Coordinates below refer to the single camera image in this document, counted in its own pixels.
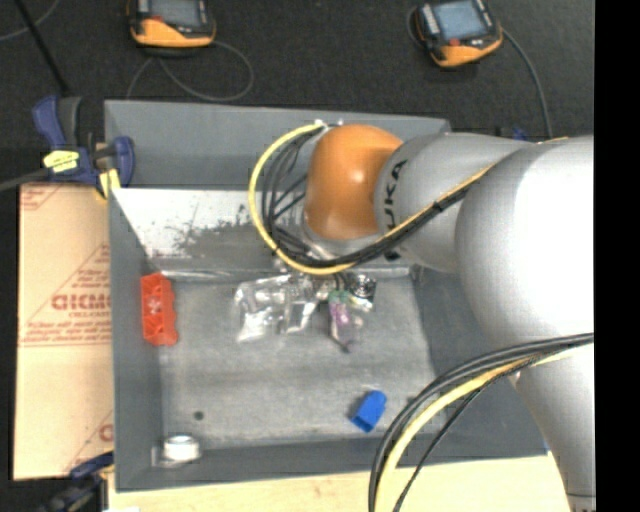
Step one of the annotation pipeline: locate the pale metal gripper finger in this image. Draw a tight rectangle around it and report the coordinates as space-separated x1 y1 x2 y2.
236 301 320 344
233 278 295 315

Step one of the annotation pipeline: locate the grey metal bin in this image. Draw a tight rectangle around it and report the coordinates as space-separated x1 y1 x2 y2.
102 99 548 492

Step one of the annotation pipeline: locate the orange-red ribbed block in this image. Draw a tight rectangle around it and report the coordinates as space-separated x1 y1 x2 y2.
140 272 179 348

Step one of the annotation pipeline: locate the blue block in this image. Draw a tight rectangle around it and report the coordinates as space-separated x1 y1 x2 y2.
349 390 388 434

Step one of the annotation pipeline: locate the brown cardboard board, red print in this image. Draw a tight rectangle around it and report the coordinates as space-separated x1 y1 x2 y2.
11 181 116 482

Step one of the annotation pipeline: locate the black cylinder on white bracket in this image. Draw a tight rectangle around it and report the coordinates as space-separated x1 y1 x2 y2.
347 272 378 313

